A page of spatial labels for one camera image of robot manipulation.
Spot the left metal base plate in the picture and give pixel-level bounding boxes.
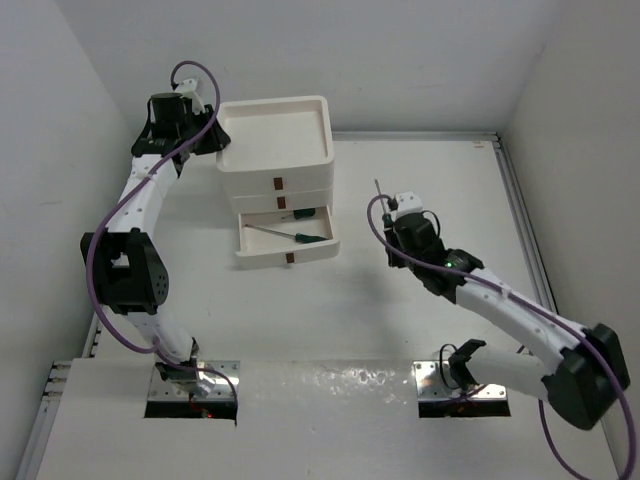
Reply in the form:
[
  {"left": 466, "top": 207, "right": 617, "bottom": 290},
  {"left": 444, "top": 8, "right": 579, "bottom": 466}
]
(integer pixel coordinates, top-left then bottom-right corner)
[{"left": 147, "top": 360, "right": 240, "bottom": 402}]

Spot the white three-drawer cabinet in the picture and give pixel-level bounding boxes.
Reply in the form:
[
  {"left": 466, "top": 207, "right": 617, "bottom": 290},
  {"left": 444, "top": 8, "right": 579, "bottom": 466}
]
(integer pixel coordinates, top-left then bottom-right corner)
[{"left": 214, "top": 94, "right": 342, "bottom": 271}]

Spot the metal base plate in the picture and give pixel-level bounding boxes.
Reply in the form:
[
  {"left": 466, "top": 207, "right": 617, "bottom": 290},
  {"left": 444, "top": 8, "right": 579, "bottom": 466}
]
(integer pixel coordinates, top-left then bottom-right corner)
[
  {"left": 412, "top": 359, "right": 508, "bottom": 403},
  {"left": 147, "top": 360, "right": 240, "bottom": 402}
]

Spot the slim green-handled screwdriver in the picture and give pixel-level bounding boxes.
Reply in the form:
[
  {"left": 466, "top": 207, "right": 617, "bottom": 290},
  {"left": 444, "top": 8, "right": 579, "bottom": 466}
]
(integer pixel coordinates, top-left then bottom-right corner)
[{"left": 374, "top": 178, "right": 392, "bottom": 224}]

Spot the long green-handled screwdriver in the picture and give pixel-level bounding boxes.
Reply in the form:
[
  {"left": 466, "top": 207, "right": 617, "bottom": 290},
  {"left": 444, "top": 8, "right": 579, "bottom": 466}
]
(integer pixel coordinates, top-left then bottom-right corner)
[{"left": 245, "top": 224, "right": 327, "bottom": 244}]

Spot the white bottom drawer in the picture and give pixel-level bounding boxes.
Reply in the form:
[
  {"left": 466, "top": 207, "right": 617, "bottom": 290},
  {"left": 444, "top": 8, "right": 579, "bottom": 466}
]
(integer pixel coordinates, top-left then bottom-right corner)
[{"left": 236, "top": 206, "right": 340, "bottom": 270}]

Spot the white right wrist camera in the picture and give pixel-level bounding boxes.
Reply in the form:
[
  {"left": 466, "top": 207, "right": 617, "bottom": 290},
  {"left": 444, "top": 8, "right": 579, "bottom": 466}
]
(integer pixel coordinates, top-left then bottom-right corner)
[{"left": 393, "top": 191, "right": 423, "bottom": 219}]

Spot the short green-handled screwdriver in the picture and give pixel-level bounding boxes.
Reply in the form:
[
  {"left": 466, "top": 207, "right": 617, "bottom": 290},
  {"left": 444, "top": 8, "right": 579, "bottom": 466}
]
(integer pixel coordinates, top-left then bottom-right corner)
[{"left": 281, "top": 208, "right": 316, "bottom": 220}]

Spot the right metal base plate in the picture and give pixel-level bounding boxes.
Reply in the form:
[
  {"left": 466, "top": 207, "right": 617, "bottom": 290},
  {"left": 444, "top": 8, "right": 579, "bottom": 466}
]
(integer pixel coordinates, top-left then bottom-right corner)
[{"left": 412, "top": 359, "right": 508, "bottom": 403}]

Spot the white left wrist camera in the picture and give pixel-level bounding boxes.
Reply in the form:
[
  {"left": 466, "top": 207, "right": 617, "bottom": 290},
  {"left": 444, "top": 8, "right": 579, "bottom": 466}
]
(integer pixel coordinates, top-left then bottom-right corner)
[{"left": 173, "top": 77, "right": 205, "bottom": 114}]

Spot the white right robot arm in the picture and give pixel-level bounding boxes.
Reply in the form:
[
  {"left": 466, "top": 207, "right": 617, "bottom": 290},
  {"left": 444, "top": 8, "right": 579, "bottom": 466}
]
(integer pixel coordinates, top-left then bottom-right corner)
[{"left": 382, "top": 210, "right": 630, "bottom": 430}]

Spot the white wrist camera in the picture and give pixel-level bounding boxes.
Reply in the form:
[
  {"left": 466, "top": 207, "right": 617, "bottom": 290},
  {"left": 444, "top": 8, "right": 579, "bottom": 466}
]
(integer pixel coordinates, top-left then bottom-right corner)
[
  {"left": 173, "top": 77, "right": 205, "bottom": 114},
  {"left": 393, "top": 191, "right": 423, "bottom": 219}
]

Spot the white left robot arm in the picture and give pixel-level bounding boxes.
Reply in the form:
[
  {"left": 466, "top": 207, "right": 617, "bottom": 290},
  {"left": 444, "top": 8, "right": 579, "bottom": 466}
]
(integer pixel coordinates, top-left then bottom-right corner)
[{"left": 80, "top": 91, "right": 230, "bottom": 395}]

